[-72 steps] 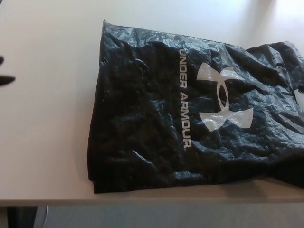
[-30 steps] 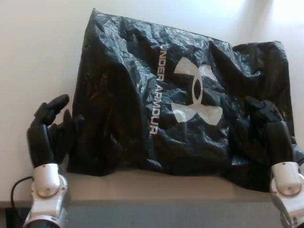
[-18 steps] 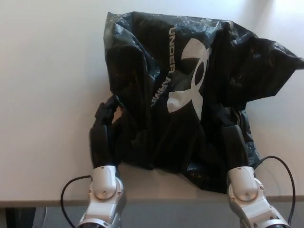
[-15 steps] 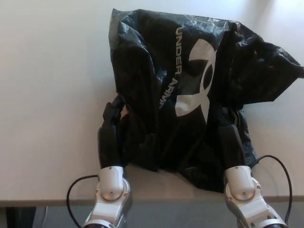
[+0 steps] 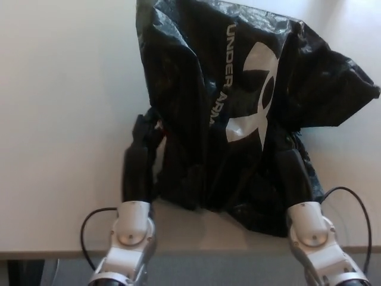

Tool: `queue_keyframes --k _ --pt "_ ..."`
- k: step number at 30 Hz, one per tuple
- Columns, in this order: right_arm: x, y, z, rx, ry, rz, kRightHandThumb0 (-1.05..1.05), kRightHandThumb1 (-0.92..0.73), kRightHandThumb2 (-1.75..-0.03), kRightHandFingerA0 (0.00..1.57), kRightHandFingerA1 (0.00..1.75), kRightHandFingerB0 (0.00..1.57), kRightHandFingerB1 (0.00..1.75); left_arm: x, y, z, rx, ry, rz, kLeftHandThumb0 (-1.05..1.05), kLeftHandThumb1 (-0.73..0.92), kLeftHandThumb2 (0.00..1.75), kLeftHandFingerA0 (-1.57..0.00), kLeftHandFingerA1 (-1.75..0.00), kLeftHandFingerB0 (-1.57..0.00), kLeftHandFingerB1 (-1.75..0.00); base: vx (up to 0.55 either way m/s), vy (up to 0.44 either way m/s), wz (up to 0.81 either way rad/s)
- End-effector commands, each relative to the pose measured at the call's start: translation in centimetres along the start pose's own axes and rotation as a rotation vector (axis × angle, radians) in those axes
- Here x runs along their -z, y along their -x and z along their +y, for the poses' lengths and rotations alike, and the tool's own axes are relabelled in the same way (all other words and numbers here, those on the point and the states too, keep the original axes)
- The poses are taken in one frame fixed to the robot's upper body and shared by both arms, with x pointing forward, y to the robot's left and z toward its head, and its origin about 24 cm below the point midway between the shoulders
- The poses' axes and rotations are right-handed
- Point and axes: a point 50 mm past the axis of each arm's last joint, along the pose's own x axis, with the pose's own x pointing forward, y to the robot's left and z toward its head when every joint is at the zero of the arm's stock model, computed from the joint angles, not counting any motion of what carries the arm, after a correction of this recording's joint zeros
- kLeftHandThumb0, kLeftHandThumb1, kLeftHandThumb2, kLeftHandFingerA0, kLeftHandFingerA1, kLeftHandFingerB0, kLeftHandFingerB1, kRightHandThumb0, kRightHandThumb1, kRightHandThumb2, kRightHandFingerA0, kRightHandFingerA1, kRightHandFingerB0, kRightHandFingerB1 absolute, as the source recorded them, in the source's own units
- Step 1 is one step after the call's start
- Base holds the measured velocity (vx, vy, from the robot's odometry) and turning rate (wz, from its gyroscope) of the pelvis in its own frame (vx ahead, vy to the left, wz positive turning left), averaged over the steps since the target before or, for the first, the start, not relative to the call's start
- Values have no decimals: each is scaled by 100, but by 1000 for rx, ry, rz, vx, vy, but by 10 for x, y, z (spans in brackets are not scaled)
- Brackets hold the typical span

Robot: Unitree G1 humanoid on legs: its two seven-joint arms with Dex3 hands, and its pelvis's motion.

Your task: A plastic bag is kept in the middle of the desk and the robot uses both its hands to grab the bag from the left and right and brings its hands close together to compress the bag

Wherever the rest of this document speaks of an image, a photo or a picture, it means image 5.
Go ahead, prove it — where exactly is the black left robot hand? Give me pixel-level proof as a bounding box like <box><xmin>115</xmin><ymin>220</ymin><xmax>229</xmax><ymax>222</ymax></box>
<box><xmin>122</xmin><ymin>114</ymin><xmax>166</xmax><ymax>204</ymax></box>

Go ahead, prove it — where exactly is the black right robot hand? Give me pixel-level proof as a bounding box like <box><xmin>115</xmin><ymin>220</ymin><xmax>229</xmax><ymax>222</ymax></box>
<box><xmin>275</xmin><ymin>135</ymin><xmax>321</xmax><ymax>211</ymax></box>

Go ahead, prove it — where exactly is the black Under Armour plastic bag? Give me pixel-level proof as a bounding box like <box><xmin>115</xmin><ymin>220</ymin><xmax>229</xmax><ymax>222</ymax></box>
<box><xmin>135</xmin><ymin>0</ymin><xmax>381</xmax><ymax>238</ymax></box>

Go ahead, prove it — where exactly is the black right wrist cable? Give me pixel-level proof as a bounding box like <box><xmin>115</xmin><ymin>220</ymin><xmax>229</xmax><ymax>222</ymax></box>
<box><xmin>321</xmin><ymin>186</ymin><xmax>373</xmax><ymax>272</ymax></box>

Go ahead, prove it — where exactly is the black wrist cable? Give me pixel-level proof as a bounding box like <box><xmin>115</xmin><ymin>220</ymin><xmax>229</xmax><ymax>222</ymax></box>
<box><xmin>321</xmin><ymin>186</ymin><xmax>373</xmax><ymax>272</ymax></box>
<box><xmin>80</xmin><ymin>207</ymin><xmax>120</xmax><ymax>271</ymax></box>

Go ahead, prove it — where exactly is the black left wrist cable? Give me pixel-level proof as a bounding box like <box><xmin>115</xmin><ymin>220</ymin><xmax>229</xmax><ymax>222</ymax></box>
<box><xmin>80</xmin><ymin>207</ymin><xmax>120</xmax><ymax>271</ymax></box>

